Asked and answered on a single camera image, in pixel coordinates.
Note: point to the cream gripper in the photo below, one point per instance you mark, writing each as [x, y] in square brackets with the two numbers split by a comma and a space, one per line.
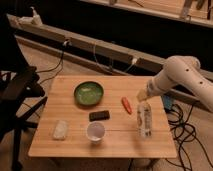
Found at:
[142, 95]

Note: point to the white labelled bottle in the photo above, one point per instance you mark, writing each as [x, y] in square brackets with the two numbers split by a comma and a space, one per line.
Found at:
[144, 119]

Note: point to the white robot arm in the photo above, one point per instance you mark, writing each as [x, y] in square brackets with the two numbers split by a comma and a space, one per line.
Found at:
[180, 70]

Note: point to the orange carrot toy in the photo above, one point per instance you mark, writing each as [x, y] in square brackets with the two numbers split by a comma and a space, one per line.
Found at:
[126, 105]

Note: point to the blue box on floor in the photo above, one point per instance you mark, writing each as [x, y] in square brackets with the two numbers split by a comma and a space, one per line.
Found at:
[167, 102]

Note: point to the black rectangular block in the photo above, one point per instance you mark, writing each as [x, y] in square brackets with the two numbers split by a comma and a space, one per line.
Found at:
[100, 115]

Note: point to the green bowl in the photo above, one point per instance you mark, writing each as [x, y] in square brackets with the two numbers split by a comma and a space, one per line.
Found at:
[88, 93]

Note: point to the white paper cup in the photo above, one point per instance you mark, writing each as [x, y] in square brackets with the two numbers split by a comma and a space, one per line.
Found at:
[95, 132]

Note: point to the wooden table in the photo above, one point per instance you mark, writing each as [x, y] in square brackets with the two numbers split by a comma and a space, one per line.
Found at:
[121, 138]

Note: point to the white sponge block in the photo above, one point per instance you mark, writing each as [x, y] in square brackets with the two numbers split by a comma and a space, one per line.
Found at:
[60, 130]

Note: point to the black chair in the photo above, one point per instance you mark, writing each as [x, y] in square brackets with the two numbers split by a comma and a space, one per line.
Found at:
[18, 81]

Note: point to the grey metal rail beam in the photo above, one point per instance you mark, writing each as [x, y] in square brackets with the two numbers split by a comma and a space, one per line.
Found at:
[148, 39]

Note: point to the white connector on rail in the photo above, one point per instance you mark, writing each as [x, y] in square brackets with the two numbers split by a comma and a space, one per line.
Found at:
[134, 61]

